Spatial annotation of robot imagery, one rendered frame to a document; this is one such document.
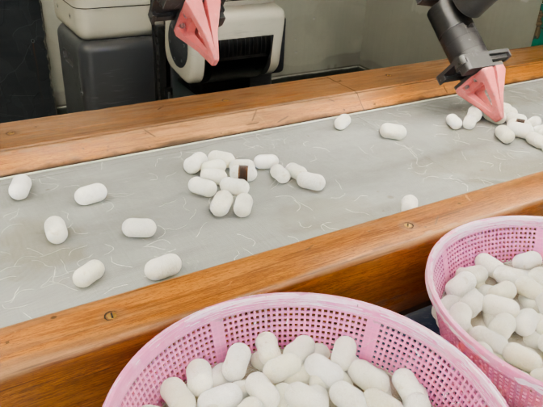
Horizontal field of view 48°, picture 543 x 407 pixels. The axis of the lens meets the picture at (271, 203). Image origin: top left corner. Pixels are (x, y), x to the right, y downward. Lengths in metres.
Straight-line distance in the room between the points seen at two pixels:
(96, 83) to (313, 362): 1.19
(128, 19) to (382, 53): 1.99
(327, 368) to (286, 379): 0.03
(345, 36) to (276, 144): 2.57
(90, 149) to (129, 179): 0.08
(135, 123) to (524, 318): 0.53
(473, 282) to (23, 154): 0.53
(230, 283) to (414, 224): 0.21
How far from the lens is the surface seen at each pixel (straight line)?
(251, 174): 0.73
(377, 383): 0.48
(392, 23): 3.27
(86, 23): 1.54
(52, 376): 0.48
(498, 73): 0.99
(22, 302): 0.57
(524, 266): 0.66
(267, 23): 1.38
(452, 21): 1.01
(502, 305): 0.58
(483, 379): 0.47
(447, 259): 0.62
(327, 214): 0.68
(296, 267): 0.54
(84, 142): 0.81
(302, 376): 0.49
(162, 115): 0.87
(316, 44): 3.29
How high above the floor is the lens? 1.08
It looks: 29 degrees down
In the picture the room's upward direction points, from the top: 3 degrees clockwise
